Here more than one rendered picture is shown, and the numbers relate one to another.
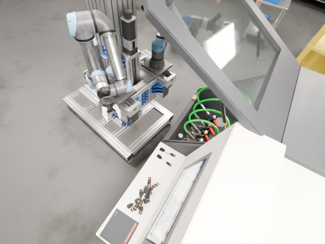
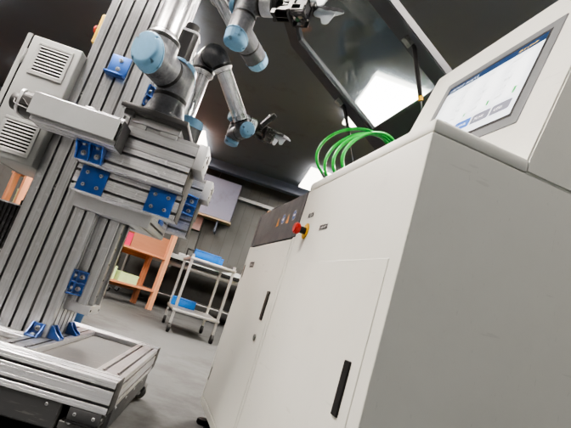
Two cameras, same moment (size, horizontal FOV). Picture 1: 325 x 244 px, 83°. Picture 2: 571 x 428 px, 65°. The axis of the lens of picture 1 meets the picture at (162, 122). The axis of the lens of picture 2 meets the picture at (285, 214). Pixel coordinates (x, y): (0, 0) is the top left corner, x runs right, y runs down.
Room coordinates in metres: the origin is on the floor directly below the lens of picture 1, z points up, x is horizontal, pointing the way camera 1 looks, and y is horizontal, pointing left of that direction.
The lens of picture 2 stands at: (-0.46, 0.95, 0.55)
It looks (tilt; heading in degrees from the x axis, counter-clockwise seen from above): 12 degrees up; 321
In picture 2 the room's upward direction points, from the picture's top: 17 degrees clockwise
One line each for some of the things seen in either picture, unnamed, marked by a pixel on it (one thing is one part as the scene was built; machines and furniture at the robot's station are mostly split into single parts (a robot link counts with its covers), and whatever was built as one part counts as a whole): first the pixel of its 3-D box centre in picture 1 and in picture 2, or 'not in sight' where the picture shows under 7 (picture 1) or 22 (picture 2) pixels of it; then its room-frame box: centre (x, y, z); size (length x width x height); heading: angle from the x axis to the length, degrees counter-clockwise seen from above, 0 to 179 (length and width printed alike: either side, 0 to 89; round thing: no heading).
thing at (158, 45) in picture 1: (158, 48); (188, 130); (1.46, 0.12, 1.20); 0.13 x 0.12 x 0.14; 171
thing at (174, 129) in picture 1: (182, 119); (279, 225); (0.96, -0.17, 0.87); 0.62 x 0.04 x 0.16; 155
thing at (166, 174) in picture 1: (146, 190); (392, 179); (0.29, 0.04, 0.96); 0.70 x 0.22 x 0.03; 155
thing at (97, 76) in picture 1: (99, 80); (248, 4); (0.75, 0.39, 1.43); 0.11 x 0.08 x 0.09; 30
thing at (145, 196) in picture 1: (143, 194); not in sight; (0.25, 0.06, 1.01); 0.23 x 0.11 x 0.06; 155
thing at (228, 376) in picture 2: not in sight; (242, 328); (0.97, -0.16, 0.44); 0.65 x 0.02 x 0.68; 155
